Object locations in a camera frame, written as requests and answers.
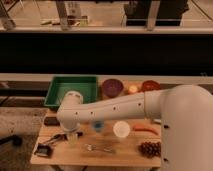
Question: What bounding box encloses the red bowl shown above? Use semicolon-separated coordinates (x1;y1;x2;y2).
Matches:
141;80;161;92

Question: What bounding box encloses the green plastic tray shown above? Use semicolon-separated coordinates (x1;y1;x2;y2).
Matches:
44;76;98;110

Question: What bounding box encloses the bunch of dark grapes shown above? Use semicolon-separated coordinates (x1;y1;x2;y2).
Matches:
139;142;161;158

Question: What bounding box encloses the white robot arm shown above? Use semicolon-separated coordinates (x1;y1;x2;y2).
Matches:
57;85;213;171

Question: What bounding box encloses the wooden table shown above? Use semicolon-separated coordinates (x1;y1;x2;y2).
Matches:
30;79;168;168

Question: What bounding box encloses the metal fork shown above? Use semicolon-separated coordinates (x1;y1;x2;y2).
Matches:
85;144;116;154

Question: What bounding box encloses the blue plastic cup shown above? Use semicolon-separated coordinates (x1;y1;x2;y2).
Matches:
92;121;104;132

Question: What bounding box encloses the white plastic cup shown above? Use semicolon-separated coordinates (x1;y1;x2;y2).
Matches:
113;121;131;138

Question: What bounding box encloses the black object on floor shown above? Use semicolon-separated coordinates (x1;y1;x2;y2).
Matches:
0;135;23;146

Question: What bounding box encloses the purple bowl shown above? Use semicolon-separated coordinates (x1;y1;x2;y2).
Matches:
102;79;124;98

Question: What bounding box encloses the orange apple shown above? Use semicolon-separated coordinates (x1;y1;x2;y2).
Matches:
128;85;139;94

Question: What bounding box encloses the black rectangular block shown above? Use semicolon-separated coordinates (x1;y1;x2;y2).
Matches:
44;117;60;126

